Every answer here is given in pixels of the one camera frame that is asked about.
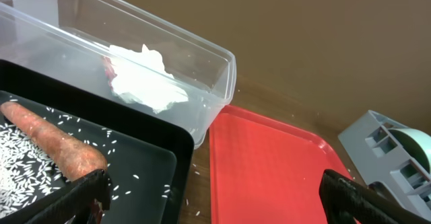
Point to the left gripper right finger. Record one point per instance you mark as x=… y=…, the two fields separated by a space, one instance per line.
x=346 y=202

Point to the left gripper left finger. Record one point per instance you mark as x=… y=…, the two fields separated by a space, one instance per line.
x=82 y=201

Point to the orange carrot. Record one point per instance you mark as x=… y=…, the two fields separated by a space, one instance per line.
x=74 y=158

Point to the white rice pile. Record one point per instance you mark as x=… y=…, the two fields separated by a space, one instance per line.
x=23 y=170

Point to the green bowl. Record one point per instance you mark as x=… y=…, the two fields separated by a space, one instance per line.
x=416 y=143

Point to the red snack wrapper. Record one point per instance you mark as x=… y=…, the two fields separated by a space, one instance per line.
x=109 y=70

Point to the white napkin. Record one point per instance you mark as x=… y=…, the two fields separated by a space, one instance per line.
x=142 y=78

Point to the grey dishwasher rack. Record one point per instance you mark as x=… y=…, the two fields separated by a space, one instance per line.
x=381 y=159

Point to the black plastic tray bin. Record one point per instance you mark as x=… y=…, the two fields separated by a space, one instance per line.
x=24 y=83

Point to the red serving tray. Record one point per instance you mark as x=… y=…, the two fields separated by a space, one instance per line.
x=266 y=171

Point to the clear plastic bin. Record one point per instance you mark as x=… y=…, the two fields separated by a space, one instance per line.
x=66 y=40

